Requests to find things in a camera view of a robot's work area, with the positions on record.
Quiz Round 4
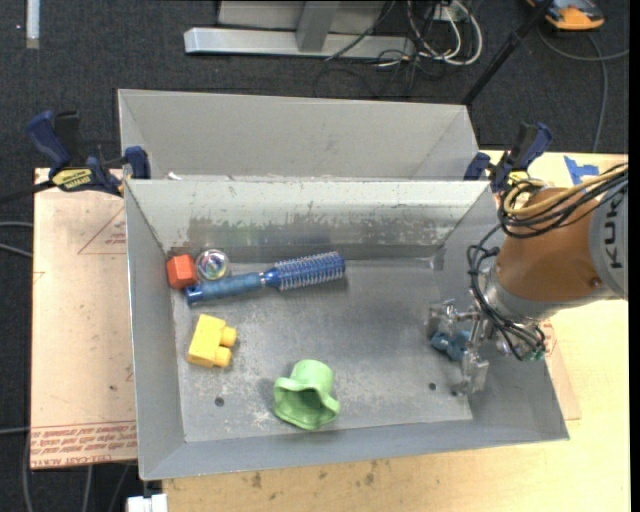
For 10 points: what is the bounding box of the yellow toy building block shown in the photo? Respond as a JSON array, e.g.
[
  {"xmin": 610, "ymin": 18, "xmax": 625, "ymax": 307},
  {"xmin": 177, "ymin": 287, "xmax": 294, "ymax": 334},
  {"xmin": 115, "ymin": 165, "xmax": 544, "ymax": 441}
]
[{"xmin": 186, "ymin": 313, "xmax": 239, "ymax": 370}]

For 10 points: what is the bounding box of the small blue toy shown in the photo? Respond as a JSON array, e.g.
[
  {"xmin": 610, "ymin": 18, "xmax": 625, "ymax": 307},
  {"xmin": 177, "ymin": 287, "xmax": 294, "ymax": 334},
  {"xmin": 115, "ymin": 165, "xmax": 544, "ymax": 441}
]
[{"xmin": 429, "ymin": 330, "xmax": 473, "ymax": 363}]

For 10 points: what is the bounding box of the blue hairbrush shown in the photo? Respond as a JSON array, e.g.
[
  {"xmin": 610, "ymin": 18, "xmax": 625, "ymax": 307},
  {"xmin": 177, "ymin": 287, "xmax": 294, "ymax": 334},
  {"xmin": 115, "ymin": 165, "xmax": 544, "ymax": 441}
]
[{"xmin": 183, "ymin": 251, "xmax": 347, "ymax": 308}]

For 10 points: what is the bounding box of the brown cardboard board, red print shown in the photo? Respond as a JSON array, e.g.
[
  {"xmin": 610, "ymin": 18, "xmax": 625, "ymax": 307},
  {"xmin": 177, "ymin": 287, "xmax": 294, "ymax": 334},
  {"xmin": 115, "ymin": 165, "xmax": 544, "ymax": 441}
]
[{"xmin": 29, "ymin": 167, "xmax": 582, "ymax": 471}]

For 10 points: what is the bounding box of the clear glass ball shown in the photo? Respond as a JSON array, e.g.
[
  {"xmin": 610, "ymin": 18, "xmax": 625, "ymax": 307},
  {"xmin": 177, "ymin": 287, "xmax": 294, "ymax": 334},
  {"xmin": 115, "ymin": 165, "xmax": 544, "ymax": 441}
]
[{"xmin": 194, "ymin": 248, "xmax": 232, "ymax": 283}]

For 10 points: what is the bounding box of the orange toy block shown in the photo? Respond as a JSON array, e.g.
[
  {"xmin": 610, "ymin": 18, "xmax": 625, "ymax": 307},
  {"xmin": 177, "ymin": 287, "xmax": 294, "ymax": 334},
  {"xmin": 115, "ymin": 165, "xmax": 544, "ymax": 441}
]
[{"xmin": 165, "ymin": 253, "xmax": 199, "ymax": 291}]

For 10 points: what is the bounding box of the green soft cup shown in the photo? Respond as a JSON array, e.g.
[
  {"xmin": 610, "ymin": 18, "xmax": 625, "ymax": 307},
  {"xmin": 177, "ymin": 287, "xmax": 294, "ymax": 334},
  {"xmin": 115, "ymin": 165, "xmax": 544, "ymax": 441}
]
[{"xmin": 272, "ymin": 358, "xmax": 342, "ymax": 432}]

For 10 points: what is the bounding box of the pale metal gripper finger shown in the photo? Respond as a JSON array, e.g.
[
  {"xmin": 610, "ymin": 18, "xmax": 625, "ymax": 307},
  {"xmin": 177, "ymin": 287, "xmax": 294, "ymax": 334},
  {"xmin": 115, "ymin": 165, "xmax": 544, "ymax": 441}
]
[
  {"xmin": 426, "ymin": 298, "xmax": 474, "ymax": 338},
  {"xmin": 450, "ymin": 349, "xmax": 491, "ymax": 397}
]

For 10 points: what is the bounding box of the grey metal bin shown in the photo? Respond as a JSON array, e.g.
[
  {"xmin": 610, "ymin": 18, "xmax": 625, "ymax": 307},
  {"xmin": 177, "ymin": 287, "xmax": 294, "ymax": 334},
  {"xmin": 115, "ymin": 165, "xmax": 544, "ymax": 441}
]
[{"xmin": 117, "ymin": 88, "xmax": 570, "ymax": 482}]

